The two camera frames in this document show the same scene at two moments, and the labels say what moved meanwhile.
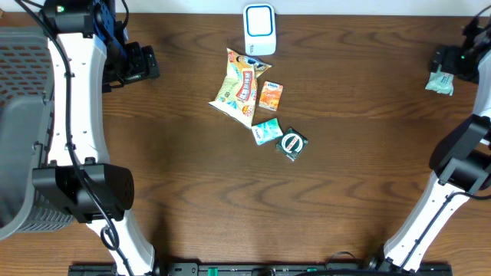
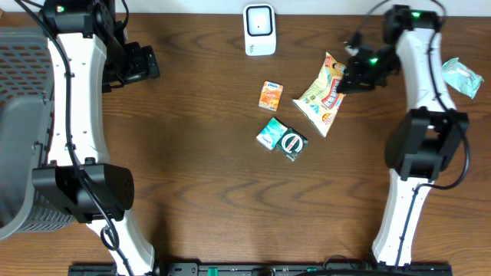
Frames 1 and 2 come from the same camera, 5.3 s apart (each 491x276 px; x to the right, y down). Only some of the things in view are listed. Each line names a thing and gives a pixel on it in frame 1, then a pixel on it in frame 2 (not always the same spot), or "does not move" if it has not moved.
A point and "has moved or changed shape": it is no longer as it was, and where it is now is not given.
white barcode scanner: (259, 21) does not move
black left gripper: (140, 68) does not move
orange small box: (271, 95) does not move
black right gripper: (452, 60) → (361, 79)
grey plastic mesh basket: (27, 106) does not move
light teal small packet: (267, 131) has moved or changed shape
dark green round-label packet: (292, 143) does not move
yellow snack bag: (237, 98) → (320, 101)
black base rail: (269, 268) does not move
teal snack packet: (440, 82) has moved or changed shape
